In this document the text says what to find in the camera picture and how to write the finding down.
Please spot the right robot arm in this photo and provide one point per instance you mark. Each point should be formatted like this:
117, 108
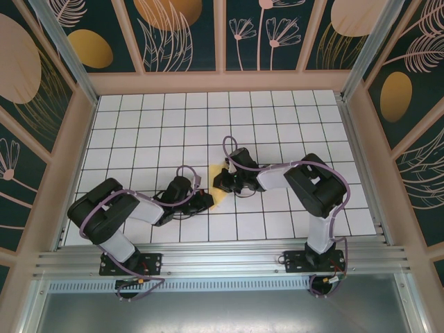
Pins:
319, 187

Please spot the small electronics connector board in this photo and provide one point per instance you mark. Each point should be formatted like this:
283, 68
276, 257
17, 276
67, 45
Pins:
333, 279
133, 281

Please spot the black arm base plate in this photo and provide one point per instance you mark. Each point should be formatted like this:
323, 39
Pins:
295, 262
152, 262

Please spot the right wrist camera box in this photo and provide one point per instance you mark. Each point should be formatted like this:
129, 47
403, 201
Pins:
230, 168

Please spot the grey metal sheet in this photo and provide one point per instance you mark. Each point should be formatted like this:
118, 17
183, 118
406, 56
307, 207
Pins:
222, 312

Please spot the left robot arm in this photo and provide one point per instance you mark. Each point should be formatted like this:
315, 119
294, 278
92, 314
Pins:
100, 215

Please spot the aluminium frame post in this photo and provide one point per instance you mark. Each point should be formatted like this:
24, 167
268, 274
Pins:
65, 52
374, 52

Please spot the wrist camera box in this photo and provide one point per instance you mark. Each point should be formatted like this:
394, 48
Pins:
230, 168
198, 180

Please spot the yellow paper sheet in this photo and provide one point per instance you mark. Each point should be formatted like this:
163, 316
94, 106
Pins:
218, 198

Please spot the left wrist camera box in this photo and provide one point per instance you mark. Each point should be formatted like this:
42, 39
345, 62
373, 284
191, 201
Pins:
198, 180

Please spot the aluminium side rail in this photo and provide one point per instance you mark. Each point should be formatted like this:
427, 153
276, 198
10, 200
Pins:
354, 138

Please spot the aluminium mounting rail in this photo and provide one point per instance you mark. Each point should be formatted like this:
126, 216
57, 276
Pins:
222, 258

